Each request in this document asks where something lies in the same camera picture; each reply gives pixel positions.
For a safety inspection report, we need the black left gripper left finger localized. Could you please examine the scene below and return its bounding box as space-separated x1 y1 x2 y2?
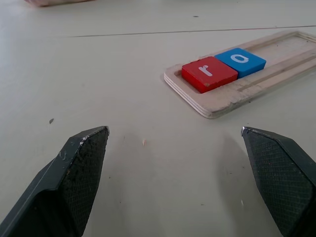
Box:
0 125 110 237

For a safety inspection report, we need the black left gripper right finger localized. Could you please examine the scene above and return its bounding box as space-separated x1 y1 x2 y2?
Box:
241 126 316 237

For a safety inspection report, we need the light wooden letter tray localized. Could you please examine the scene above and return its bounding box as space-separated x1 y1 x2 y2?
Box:
163 31 316 119

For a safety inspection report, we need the blue letter tile o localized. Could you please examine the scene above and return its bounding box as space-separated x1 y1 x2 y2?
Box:
214 47 267 79

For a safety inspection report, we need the red letter tile r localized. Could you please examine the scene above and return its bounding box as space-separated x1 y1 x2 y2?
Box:
181 56 239 94

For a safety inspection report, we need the plastic bag of pink items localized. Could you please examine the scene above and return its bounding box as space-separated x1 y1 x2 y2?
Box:
23 0 94 7

